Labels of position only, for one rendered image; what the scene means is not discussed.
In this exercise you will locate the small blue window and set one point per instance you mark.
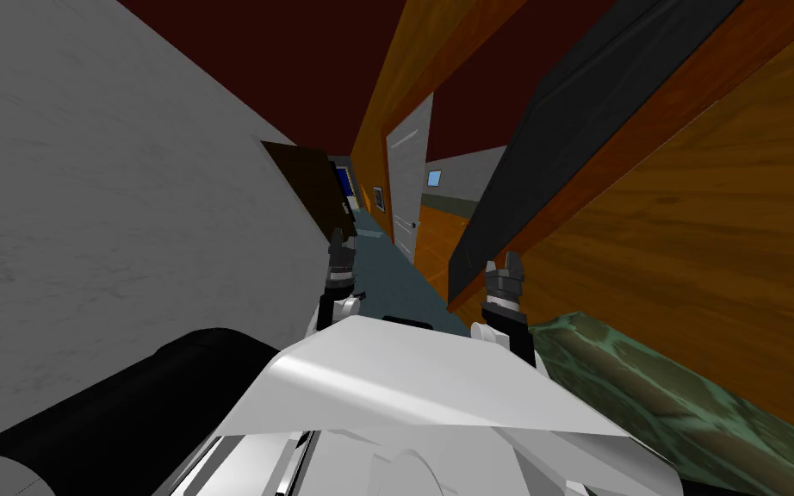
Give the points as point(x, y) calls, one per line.
point(434, 178)

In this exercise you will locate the dark grey door leaf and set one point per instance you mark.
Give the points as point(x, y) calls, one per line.
point(562, 138)

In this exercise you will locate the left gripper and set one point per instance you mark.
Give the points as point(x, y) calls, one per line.
point(342, 269)

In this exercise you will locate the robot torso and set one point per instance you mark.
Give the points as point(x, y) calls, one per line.
point(397, 386)

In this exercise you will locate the pale grey door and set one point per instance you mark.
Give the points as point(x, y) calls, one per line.
point(411, 172)

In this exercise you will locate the dark brown door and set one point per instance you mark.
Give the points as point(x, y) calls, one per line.
point(311, 189)

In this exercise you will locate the framed wall picture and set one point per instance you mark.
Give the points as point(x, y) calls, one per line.
point(378, 198)

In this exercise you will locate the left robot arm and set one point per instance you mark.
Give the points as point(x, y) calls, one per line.
point(128, 413)

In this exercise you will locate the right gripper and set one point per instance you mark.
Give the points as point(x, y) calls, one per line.
point(504, 284)

